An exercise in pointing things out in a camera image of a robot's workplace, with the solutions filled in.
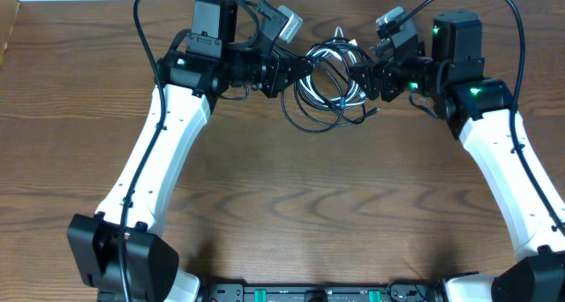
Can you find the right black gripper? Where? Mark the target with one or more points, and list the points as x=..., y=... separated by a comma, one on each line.
x=376, y=72

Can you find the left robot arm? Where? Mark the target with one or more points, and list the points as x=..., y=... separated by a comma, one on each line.
x=119, y=249

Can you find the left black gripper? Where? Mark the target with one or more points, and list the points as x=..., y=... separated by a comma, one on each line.
x=275, y=66

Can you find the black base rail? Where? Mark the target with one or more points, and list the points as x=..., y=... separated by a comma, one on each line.
x=401, y=291

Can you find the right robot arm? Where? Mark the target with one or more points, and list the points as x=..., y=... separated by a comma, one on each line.
x=478, y=112

